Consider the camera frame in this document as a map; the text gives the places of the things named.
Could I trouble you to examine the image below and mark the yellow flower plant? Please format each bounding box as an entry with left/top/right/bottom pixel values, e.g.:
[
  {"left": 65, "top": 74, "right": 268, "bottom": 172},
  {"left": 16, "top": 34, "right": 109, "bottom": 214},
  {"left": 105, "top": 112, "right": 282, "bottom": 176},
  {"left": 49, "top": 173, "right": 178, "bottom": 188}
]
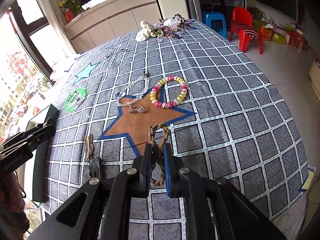
[{"left": 57, "top": 0, "right": 87, "bottom": 15}]

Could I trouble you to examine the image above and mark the brown braided rope bracelet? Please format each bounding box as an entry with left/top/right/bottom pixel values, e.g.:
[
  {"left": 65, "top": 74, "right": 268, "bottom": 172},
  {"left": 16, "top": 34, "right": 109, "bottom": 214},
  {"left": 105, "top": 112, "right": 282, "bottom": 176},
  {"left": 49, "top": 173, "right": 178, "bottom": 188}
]
[{"left": 147, "top": 122, "right": 170, "bottom": 188}]

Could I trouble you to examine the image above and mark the red vase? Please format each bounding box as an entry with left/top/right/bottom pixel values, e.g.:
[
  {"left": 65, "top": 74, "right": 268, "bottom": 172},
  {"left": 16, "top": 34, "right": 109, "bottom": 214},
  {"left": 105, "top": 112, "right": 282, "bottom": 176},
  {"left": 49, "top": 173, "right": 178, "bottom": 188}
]
[{"left": 64, "top": 9, "right": 75, "bottom": 23}]

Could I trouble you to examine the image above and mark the pile of hair accessories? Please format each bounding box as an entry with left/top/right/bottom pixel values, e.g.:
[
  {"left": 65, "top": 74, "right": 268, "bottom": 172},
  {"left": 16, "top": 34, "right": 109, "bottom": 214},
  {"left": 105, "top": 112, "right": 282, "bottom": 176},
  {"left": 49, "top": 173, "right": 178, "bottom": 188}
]
[{"left": 152, "top": 14, "right": 194, "bottom": 43}]

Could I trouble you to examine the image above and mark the red plastic chair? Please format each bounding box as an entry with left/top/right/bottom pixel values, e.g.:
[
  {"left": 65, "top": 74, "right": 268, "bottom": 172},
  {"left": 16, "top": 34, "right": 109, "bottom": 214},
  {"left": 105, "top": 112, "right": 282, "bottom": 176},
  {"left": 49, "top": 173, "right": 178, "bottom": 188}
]
[{"left": 229, "top": 7, "right": 264, "bottom": 55}]

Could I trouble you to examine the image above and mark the black claw hair clip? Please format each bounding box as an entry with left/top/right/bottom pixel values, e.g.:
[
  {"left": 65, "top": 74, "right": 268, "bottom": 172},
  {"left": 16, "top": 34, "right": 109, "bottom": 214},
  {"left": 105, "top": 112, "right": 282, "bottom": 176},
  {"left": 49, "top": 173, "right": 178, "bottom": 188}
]
[{"left": 89, "top": 157, "right": 102, "bottom": 180}]

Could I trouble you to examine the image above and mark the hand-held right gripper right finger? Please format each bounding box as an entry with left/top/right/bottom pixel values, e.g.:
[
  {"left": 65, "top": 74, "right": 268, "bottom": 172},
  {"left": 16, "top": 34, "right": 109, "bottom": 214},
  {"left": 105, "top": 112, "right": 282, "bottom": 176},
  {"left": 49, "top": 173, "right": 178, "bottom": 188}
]
[{"left": 163, "top": 144, "right": 288, "bottom": 240}]

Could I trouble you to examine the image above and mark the blue plastic stool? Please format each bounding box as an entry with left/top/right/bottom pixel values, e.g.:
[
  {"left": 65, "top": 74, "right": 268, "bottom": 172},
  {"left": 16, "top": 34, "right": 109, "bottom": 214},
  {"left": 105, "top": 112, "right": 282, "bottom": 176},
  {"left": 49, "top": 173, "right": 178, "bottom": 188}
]
[{"left": 202, "top": 11, "right": 228, "bottom": 39}]

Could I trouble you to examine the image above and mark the blue star patch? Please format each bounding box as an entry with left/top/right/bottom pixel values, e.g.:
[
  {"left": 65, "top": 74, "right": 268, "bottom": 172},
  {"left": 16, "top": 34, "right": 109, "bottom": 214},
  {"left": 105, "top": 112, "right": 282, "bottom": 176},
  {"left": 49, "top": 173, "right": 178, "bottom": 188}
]
[{"left": 64, "top": 61, "right": 100, "bottom": 85}]

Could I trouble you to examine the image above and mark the grey checked tablecloth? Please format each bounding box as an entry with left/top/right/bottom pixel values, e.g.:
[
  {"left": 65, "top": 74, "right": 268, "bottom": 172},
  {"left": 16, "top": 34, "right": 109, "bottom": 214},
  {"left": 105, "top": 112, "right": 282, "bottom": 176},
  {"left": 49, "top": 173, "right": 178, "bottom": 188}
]
[{"left": 42, "top": 19, "right": 309, "bottom": 240}]

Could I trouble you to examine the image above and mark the person's left forearm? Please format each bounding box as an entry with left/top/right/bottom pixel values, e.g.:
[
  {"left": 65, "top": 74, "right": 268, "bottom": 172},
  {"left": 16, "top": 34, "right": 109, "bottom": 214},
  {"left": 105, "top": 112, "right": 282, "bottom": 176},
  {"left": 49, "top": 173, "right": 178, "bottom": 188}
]
[{"left": 0, "top": 172, "right": 30, "bottom": 240}]

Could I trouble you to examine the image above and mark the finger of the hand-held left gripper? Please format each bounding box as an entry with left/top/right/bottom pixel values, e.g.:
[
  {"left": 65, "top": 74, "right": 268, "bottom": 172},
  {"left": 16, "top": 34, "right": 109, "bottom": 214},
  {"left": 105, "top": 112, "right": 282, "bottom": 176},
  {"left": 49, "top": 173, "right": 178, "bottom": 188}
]
[
  {"left": 20, "top": 124, "right": 56, "bottom": 143},
  {"left": 0, "top": 134, "right": 34, "bottom": 155}
]

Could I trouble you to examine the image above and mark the beige low cabinet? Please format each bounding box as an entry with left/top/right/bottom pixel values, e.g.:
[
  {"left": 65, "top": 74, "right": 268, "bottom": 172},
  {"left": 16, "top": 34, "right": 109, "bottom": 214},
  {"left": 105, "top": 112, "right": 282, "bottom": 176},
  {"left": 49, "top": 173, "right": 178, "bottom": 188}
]
[{"left": 51, "top": 0, "right": 163, "bottom": 54}]

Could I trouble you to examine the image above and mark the clear crystal bead strand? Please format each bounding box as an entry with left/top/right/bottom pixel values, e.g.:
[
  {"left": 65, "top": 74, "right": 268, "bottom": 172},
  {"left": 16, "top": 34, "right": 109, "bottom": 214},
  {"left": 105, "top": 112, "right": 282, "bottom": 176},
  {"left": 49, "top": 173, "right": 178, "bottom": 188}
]
[{"left": 117, "top": 71, "right": 150, "bottom": 108}]

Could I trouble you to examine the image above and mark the pink yellow beaded bracelet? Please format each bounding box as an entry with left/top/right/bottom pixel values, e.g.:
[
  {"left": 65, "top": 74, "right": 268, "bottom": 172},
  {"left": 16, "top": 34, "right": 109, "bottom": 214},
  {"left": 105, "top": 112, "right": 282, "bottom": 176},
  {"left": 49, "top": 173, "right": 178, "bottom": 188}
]
[{"left": 149, "top": 75, "right": 188, "bottom": 109}]

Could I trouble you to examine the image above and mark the gold bunny hair clip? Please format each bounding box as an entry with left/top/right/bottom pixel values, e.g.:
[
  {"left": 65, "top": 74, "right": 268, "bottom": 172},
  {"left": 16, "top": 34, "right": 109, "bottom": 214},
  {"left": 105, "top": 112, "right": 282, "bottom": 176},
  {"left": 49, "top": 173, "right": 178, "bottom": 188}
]
[{"left": 84, "top": 134, "right": 95, "bottom": 155}]

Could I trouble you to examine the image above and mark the dark green tray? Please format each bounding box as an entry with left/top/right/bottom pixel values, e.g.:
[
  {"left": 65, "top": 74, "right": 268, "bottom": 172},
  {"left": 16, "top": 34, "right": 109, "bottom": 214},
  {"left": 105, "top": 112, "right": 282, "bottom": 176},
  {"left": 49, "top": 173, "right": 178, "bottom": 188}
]
[{"left": 15, "top": 104, "right": 59, "bottom": 203}]

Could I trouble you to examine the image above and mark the silver charm bracelet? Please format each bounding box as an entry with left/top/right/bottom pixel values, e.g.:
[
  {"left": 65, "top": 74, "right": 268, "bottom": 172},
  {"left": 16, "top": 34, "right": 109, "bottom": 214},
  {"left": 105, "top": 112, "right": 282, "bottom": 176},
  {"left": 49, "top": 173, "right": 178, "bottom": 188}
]
[{"left": 127, "top": 104, "right": 145, "bottom": 114}]

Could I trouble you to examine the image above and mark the red round window decal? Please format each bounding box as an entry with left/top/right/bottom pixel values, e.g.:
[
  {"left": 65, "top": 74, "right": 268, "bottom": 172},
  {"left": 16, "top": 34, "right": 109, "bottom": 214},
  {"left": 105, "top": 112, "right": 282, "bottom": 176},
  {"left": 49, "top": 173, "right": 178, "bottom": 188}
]
[{"left": 10, "top": 51, "right": 29, "bottom": 73}]

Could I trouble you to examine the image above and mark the pile of gift boxes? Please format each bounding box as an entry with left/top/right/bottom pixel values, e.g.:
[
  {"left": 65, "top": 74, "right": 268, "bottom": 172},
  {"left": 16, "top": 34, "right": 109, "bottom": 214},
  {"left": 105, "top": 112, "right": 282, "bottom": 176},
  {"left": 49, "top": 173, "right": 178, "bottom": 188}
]
[{"left": 252, "top": 6, "right": 313, "bottom": 52}]

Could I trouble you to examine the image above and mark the thin silver necklace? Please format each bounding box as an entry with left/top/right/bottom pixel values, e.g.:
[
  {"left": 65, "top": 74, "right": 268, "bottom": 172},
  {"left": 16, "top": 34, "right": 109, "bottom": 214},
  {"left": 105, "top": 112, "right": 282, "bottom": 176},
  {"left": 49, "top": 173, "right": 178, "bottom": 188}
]
[{"left": 105, "top": 45, "right": 130, "bottom": 58}]

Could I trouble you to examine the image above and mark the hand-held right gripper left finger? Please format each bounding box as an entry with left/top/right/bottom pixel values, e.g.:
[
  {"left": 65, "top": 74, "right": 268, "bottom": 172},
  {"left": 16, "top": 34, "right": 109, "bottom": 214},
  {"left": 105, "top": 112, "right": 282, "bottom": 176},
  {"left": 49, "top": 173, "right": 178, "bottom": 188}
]
[{"left": 26, "top": 144, "right": 153, "bottom": 240}]

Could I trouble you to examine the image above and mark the green plastic bracelet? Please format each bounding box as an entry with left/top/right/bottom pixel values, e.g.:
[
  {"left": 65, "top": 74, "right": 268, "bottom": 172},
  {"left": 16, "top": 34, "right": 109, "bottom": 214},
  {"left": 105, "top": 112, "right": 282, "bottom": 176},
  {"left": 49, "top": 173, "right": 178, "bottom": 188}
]
[{"left": 64, "top": 87, "right": 88, "bottom": 111}]

